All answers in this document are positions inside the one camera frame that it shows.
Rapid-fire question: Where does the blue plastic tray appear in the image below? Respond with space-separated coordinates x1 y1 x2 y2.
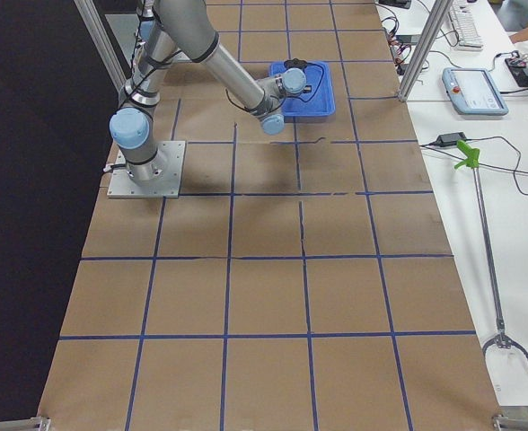
268 58 336 122

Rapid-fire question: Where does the brown paper table cover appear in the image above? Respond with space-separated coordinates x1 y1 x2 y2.
39 1 497 430

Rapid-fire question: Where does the black power adapter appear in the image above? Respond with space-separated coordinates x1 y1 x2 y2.
433 132 467 147

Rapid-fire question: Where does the teach pendant tablet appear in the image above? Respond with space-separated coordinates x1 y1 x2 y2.
442 67 509 117

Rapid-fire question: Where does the white keyboard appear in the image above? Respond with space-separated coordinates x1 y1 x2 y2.
448 0 484 51

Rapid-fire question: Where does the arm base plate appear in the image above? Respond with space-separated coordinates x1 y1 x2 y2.
107 141 186 198

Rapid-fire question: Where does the aluminium frame post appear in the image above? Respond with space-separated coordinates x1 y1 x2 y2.
397 0 452 102

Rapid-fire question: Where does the green handled reacher grabber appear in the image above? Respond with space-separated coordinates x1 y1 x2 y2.
454 139 528 364

